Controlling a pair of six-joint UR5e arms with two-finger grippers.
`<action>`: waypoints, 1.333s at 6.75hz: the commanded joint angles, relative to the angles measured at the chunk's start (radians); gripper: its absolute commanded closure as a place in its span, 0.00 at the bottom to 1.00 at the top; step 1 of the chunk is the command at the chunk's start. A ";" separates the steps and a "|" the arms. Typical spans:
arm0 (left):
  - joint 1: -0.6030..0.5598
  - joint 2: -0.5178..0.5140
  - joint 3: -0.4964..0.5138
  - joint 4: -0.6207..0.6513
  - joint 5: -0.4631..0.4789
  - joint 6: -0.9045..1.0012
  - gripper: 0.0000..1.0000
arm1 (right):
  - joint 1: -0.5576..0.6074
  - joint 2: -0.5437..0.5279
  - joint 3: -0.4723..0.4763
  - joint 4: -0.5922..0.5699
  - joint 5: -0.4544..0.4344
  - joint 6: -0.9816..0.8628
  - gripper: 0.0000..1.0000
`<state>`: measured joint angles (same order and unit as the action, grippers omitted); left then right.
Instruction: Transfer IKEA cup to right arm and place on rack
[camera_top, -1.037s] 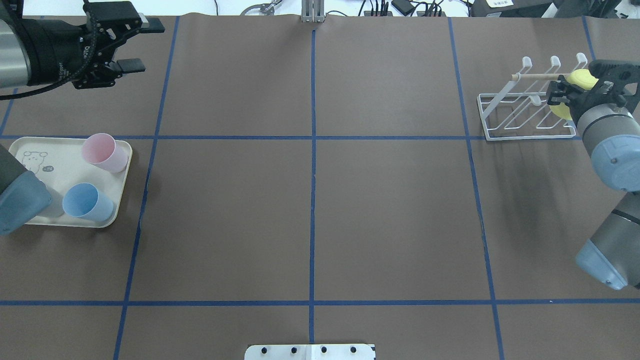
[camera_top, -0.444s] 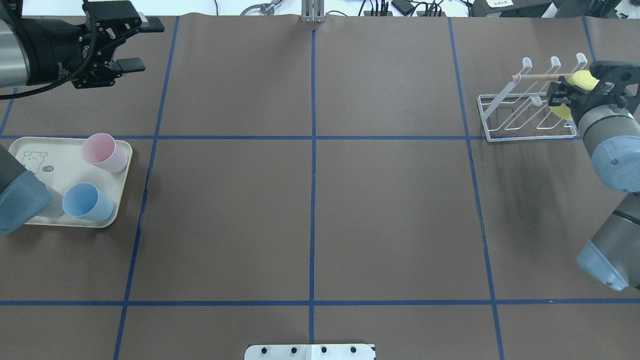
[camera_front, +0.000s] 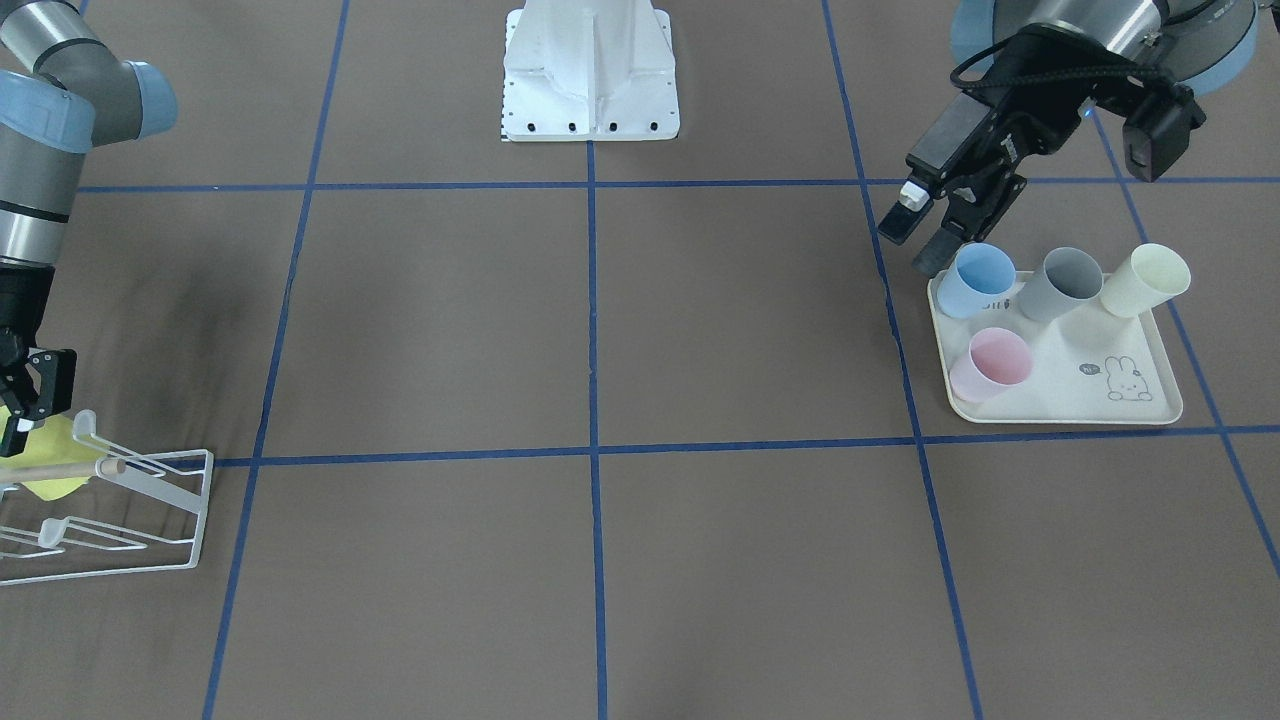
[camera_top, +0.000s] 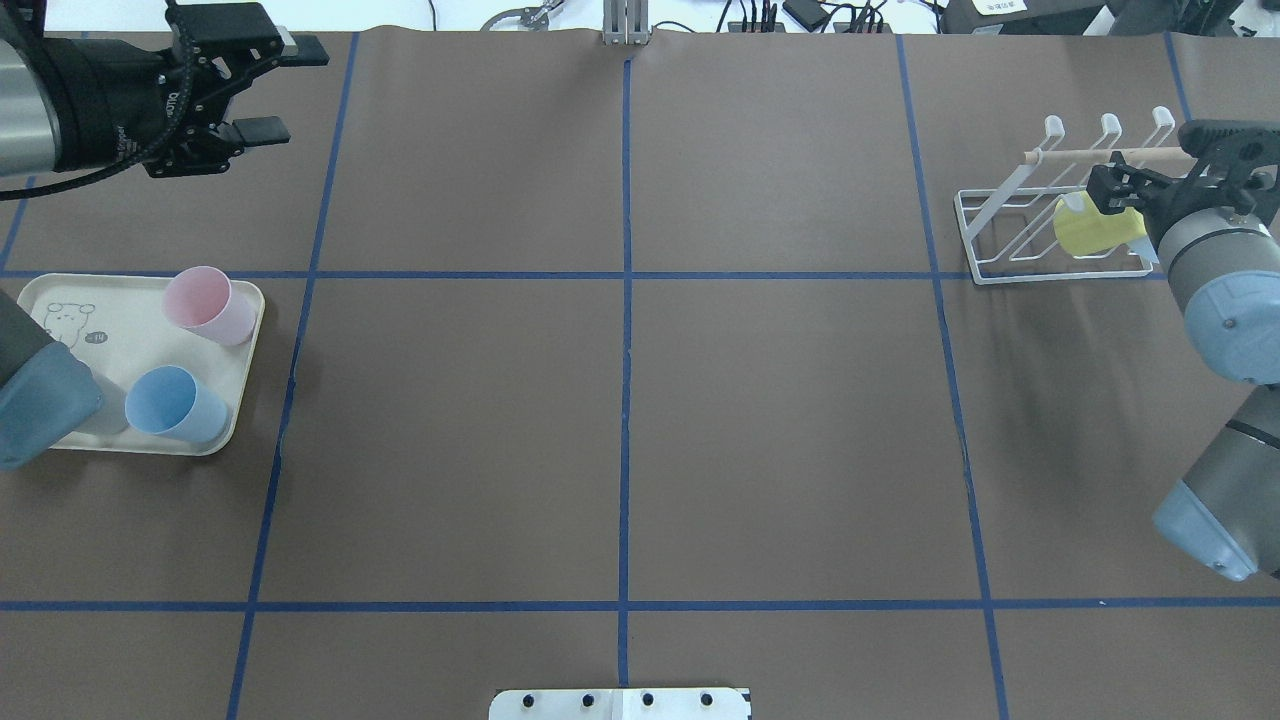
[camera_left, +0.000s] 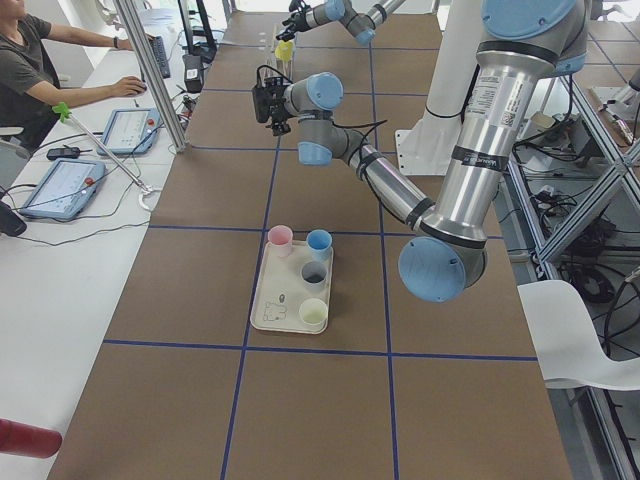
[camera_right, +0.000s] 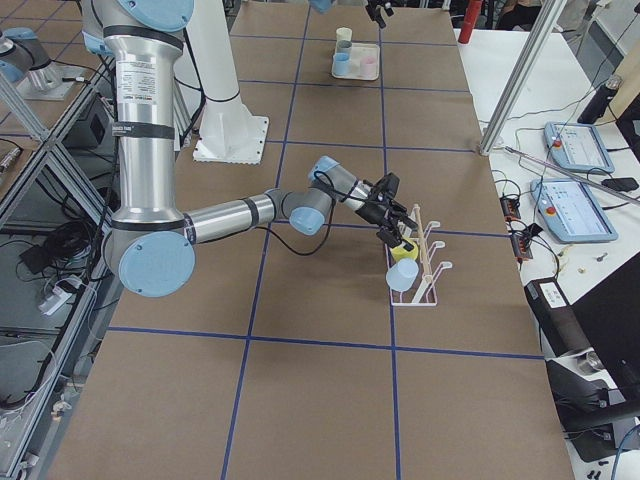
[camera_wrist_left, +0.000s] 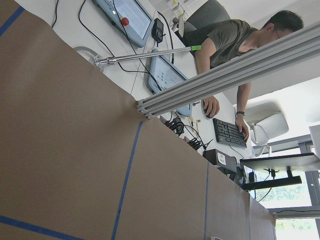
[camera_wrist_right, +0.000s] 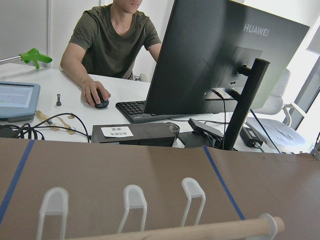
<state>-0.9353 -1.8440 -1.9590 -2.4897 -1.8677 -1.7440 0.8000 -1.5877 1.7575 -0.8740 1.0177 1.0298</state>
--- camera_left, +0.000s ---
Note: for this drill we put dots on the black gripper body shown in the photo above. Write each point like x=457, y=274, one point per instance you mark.
x=298, y=20
x=276, y=106

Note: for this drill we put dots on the yellow cup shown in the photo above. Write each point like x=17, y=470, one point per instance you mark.
x=284, y=50

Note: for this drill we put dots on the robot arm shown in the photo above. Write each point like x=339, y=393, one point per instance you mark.
x=361, y=26
x=492, y=56

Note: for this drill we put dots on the pink cup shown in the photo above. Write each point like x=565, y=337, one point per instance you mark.
x=281, y=239

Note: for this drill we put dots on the blue cup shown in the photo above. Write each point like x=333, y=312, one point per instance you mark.
x=319, y=242

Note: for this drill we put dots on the grey cup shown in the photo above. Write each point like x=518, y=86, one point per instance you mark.
x=314, y=275

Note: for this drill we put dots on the cream cup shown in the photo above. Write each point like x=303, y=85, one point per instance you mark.
x=313, y=313

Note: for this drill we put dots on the teach pendant far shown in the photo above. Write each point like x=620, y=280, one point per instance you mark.
x=131, y=131

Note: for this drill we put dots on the teach pendant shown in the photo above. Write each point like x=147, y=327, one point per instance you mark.
x=65, y=190
x=131, y=131

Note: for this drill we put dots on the beige plastic tray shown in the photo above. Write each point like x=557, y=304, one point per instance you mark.
x=280, y=290

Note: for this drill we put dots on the thin metal rod stand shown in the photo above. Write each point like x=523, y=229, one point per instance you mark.
x=145, y=191

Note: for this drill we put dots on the teach pendant near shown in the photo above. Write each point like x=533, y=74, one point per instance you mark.
x=65, y=190

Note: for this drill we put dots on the person in dark shirt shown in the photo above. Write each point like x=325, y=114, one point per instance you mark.
x=30, y=87

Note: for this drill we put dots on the white plastic chair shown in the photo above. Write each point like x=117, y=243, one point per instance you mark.
x=566, y=344

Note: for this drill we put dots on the red cylinder bottle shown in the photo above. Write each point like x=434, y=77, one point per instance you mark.
x=27, y=440

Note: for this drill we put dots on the white wire cup rack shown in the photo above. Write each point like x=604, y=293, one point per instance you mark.
x=285, y=68

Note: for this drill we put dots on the aluminium frame post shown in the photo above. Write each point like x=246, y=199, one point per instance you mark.
x=144, y=54

